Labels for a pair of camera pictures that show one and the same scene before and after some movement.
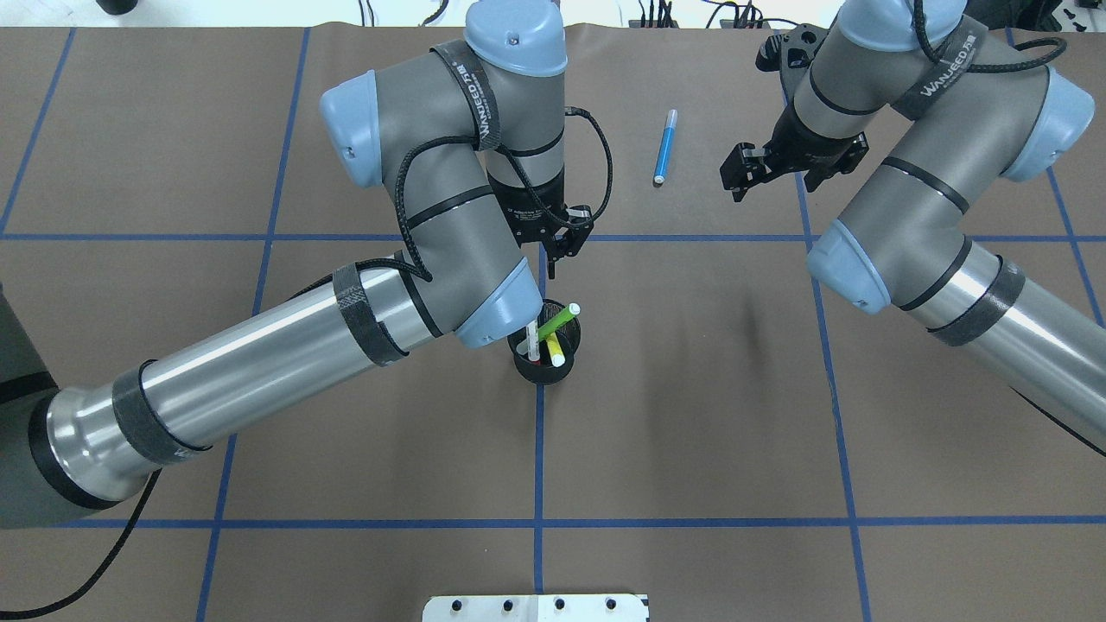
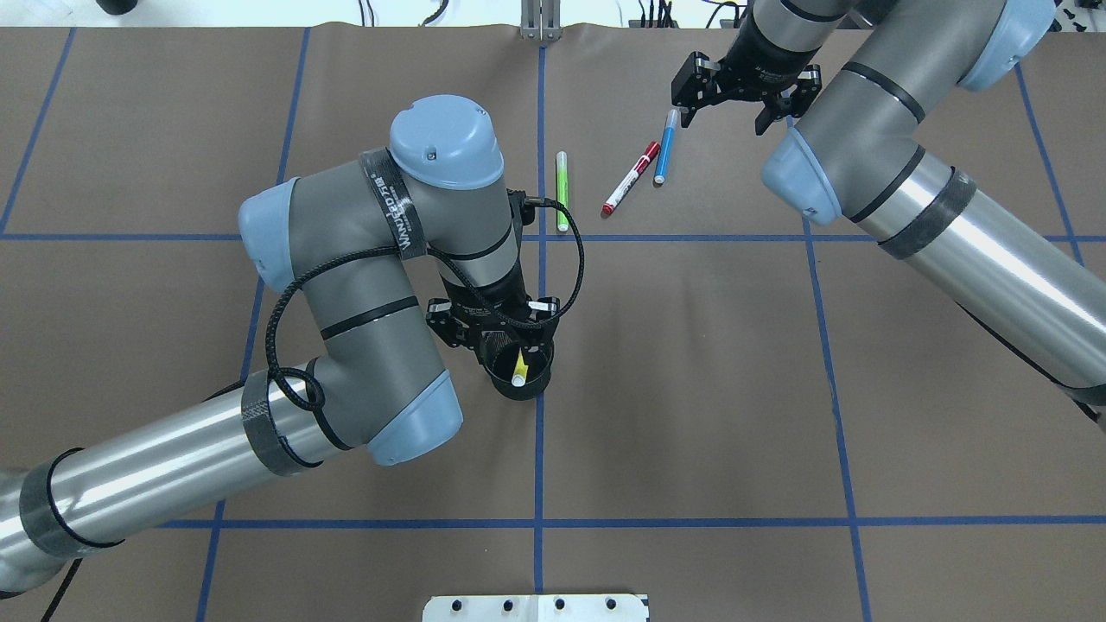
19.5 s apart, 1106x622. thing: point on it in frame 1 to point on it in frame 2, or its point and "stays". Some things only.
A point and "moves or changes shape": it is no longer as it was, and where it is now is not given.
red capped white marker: (533, 342) moves or changes shape
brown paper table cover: (731, 443) stays
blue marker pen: (668, 140) stays
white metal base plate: (537, 608) stays
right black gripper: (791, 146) to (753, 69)
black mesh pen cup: (543, 371) to (499, 355)
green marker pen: (556, 322) moves or changes shape
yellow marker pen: (556, 350) to (519, 376)
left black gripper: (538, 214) to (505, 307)
